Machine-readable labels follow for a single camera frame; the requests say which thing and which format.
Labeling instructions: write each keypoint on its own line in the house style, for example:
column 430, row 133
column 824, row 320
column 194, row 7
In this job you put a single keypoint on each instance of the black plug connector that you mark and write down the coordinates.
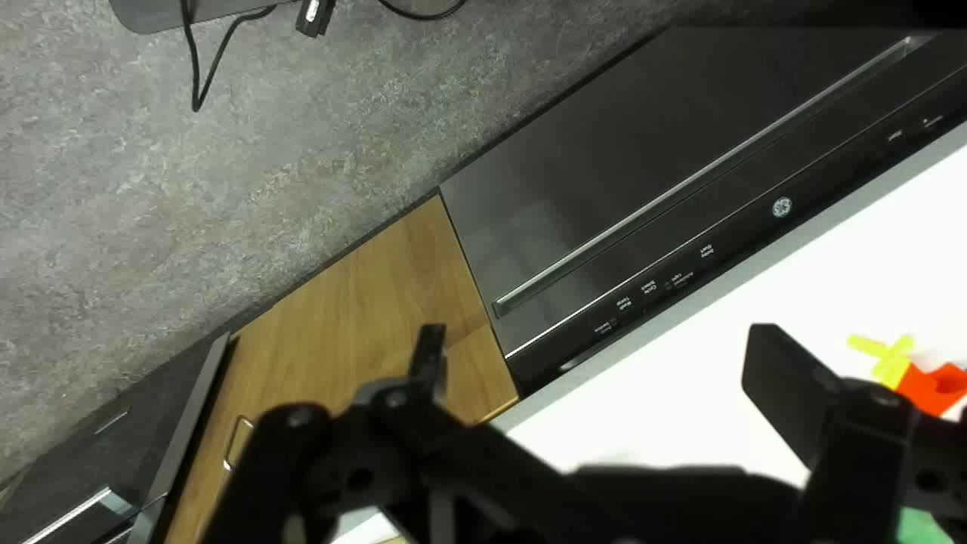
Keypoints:
column 312, row 15

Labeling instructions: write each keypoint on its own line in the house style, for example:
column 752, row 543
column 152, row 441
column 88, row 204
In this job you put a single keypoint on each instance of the black oven front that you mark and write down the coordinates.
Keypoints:
column 91, row 463

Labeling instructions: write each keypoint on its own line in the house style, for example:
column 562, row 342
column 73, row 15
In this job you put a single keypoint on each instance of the black steel dishwasher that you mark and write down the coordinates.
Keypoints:
column 652, row 152

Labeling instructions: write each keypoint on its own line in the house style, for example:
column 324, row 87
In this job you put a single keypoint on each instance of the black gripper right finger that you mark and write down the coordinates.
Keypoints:
column 794, row 395

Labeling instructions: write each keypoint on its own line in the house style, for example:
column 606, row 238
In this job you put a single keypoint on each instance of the green rounded toy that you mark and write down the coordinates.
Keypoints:
column 925, row 528

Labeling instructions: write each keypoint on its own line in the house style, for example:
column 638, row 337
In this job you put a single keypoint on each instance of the red toy fries holder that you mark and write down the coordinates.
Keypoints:
column 930, row 389

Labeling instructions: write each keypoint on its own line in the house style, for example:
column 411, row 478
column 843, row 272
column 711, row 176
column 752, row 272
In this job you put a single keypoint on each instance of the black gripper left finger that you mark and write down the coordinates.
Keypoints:
column 430, row 358

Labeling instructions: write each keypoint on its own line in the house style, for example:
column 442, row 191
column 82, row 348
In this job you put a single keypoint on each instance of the yellow toy fry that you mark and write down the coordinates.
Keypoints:
column 892, row 370
column 864, row 348

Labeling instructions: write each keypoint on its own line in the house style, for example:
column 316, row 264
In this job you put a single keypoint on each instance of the white drawer with wooden front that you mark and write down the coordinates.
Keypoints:
column 478, row 365

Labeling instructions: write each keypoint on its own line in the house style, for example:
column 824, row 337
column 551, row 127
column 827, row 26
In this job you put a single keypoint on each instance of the gray stand base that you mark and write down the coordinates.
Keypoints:
column 162, row 13

